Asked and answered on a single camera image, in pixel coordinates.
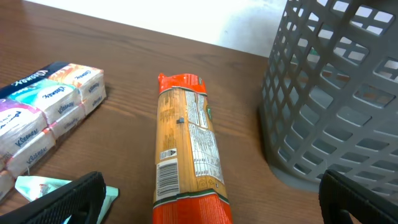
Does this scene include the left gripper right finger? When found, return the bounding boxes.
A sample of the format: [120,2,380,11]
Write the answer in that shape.
[318,169,397,224]

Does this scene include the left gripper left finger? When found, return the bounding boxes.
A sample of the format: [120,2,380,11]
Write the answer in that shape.
[1,171,106,224]

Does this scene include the teal wet wipes packet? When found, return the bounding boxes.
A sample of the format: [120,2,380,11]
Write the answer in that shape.
[15,176,119,224]

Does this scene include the grey plastic basket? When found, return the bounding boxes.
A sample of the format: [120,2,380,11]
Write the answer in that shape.
[260,0,397,202]

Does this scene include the Kleenex tissue multipack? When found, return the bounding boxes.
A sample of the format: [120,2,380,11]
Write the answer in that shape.
[1,62,106,198]

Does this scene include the orange spaghetti packet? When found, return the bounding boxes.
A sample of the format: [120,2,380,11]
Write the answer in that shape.
[152,73,233,224]

